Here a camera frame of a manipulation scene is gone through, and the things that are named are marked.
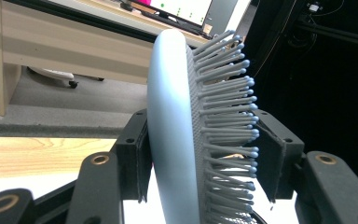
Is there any light wooden desk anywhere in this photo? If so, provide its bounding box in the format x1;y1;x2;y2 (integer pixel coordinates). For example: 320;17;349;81
0;0;210;118

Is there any black horizontal frame bar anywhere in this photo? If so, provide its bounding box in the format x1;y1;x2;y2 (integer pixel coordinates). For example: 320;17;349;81
2;0;201;50

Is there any black slanted frame bar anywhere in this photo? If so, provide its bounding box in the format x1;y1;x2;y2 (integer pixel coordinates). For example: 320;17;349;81
294;21;358;47

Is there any small white camera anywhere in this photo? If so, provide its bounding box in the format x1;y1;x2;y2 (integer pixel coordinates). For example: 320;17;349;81
305;1;323;14

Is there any grey panel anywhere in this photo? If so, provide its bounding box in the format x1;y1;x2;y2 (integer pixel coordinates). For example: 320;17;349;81
203;0;238;37

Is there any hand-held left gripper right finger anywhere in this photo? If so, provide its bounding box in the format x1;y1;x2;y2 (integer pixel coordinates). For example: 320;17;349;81
255;108;358;224

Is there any white board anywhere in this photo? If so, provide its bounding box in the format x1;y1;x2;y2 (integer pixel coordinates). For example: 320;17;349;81
0;167;300;224

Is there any wooden table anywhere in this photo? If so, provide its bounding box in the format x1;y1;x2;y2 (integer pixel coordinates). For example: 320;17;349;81
0;136;118;180

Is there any white chair base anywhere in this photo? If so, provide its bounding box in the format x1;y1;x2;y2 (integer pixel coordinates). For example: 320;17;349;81
27;65;79;90

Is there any black keyboard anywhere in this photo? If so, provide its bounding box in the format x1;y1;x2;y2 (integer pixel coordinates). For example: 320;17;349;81
140;10;205;35

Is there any black curtain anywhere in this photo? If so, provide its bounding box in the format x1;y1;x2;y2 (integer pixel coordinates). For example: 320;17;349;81
245;0;358;189

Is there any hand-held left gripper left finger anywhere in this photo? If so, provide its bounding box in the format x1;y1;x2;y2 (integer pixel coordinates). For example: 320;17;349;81
65;107;153;224

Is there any light blue hairbrush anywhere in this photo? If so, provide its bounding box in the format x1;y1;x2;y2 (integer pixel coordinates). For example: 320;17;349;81
146;28;261;224

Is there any computer monitor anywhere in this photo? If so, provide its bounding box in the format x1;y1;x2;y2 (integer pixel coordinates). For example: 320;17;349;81
130;0;214;28

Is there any black mesh cup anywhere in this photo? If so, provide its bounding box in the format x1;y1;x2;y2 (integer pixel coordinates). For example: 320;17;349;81
249;210;269;224

